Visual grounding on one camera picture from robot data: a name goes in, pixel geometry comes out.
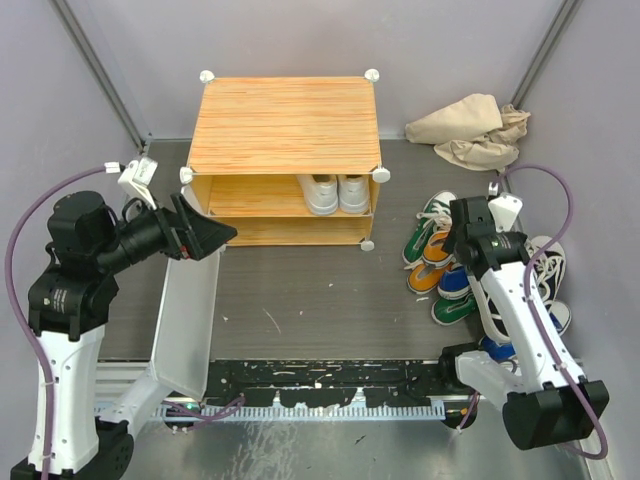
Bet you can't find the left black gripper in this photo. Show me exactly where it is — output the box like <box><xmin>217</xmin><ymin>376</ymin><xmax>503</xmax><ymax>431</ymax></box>
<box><xmin>97</xmin><ymin>189</ymin><xmax>238</xmax><ymax>270</ymax></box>

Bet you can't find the black white sneaker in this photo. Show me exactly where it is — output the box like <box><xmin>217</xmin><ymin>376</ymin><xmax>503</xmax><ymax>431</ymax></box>
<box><xmin>526</xmin><ymin>236</ymin><xmax>566</xmax><ymax>308</ymax></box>
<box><xmin>467</xmin><ymin>271</ymin><xmax>516</xmax><ymax>344</ymax></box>

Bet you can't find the white cabinet door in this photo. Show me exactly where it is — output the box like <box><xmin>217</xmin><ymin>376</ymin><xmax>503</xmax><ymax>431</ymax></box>
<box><xmin>150</xmin><ymin>250</ymin><xmax>221</xmax><ymax>400</ymax></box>

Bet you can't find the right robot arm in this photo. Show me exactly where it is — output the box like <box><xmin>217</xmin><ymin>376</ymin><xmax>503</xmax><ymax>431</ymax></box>
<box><xmin>438</xmin><ymin>194</ymin><xmax>609</xmax><ymax>450</ymax></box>

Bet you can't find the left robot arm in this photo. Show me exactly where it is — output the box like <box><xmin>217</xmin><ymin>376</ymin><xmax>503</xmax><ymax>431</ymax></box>
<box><xmin>11</xmin><ymin>191</ymin><xmax>236</xmax><ymax>479</ymax></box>

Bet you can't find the wooden shoe cabinet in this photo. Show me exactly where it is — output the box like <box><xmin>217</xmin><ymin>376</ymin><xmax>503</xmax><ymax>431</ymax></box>
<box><xmin>180</xmin><ymin>69</ymin><xmax>391</xmax><ymax>252</ymax></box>

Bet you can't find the orange sneaker upper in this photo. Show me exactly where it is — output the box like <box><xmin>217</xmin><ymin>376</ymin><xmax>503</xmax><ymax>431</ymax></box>
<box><xmin>422</xmin><ymin>230</ymin><xmax>453</xmax><ymax>268</ymax></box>

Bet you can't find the orange sneaker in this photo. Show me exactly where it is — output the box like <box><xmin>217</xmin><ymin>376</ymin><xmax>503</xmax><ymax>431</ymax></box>
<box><xmin>422</xmin><ymin>230</ymin><xmax>453</xmax><ymax>268</ymax></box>
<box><xmin>407</xmin><ymin>264</ymin><xmax>451</xmax><ymax>295</ymax></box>

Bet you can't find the green sneaker upper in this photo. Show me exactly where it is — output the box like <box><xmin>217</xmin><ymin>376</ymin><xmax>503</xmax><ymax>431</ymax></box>
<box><xmin>402</xmin><ymin>190</ymin><xmax>457</xmax><ymax>269</ymax></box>

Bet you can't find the green sneaker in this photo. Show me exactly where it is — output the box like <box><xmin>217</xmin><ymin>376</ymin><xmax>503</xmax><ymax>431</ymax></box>
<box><xmin>431</xmin><ymin>295</ymin><xmax>477</xmax><ymax>326</ymax></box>
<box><xmin>402</xmin><ymin>190</ymin><xmax>457</xmax><ymax>269</ymax></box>

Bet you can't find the blue sneaker upper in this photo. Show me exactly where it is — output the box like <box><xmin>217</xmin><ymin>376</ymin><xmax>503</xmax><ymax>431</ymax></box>
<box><xmin>437</xmin><ymin>263</ymin><xmax>471</xmax><ymax>300</ymax></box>

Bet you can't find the blue sneaker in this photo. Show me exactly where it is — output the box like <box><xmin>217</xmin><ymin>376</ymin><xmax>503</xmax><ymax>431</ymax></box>
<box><xmin>479</xmin><ymin>300</ymin><xmax>572</xmax><ymax>363</ymax></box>
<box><xmin>437</xmin><ymin>263</ymin><xmax>471</xmax><ymax>300</ymax></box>

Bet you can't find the orange sneaker lower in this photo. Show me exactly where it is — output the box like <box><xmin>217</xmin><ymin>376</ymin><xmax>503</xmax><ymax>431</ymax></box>
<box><xmin>407</xmin><ymin>264</ymin><xmax>451</xmax><ymax>295</ymax></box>

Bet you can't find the green sneaker lower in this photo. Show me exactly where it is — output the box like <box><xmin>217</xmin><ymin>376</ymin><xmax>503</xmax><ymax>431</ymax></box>
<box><xmin>431</xmin><ymin>295</ymin><xmax>477</xmax><ymax>326</ymax></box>

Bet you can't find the beige cloth bag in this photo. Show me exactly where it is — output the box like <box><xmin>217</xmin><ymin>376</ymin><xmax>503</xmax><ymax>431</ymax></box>
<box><xmin>405</xmin><ymin>93</ymin><xmax>531</xmax><ymax>171</ymax></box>

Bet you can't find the blue sneaker lower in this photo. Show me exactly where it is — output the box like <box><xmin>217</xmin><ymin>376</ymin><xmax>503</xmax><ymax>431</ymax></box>
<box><xmin>479</xmin><ymin>300</ymin><xmax>572</xmax><ymax>363</ymax></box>

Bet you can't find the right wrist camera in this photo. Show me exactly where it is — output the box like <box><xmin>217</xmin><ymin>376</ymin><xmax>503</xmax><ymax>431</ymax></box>
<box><xmin>488</xmin><ymin>182</ymin><xmax>523</xmax><ymax>233</ymax></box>

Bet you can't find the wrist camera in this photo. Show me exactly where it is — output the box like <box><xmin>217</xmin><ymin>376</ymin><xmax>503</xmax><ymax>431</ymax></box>
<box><xmin>488</xmin><ymin>182</ymin><xmax>523</xmax><ymax>233</ymax></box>
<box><xmin>118</xmin><ymin>157</ymin><xmax>158</xmax><ymax>210</ymax></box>

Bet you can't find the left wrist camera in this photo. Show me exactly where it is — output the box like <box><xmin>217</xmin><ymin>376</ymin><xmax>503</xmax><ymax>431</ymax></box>
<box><xmin>118</xmin><ymin>157</ymin><xmax>158</xmax><ymax>210</ymax></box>

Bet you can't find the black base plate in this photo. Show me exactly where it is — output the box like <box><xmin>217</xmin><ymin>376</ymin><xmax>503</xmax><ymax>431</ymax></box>
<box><xmin>204</xmin><ymin>360</ymin><xmax>471</xmax><ymax>408</ymax></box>

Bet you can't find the white cable tray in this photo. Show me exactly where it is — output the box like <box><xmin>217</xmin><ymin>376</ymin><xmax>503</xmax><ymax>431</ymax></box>
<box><xmin>149</xmin><ymin>399</ymin><xmax>446</xmax><ymax>422</ymax></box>

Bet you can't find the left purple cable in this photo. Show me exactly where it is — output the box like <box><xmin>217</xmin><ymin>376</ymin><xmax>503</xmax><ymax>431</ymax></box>
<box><xmin>8</xmin><ymin>163</ymin><xmax>124</xmax><ymax>480</ymax></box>

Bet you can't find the purple cable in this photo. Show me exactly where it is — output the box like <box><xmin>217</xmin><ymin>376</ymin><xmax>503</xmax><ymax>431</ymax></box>
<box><xmin>492</xmin><ymin>164</ymin><xmax>610</xmax><ymax>460</ymax></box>
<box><xmin>8</xmin><ymin>163</ymin><xmax>124</xmax><ymax>480</ymax></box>

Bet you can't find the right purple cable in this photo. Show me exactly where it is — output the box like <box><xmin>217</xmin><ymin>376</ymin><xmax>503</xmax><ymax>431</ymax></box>
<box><xmin>492</xmin><ymin>164</ymin><xmax>610</xmax><ymax>460</ymax></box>

